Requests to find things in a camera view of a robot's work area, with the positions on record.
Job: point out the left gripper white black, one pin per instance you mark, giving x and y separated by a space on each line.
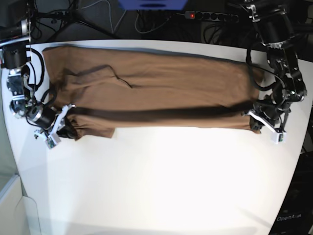
273 116

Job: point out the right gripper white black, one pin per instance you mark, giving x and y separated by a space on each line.
49 121

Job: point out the brown t-shirt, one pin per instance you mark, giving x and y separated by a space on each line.
112 89

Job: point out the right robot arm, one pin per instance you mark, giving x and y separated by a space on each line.
26 72

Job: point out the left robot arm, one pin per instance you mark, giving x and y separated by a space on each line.
274 31

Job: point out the white power strip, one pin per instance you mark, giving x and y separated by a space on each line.
211 16

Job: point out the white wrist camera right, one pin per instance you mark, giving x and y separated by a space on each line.
52 140

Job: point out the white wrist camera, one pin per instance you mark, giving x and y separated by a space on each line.
278 137
52 140

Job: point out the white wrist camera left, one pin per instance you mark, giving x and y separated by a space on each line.
278 137

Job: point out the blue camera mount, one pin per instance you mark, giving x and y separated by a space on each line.
153 4

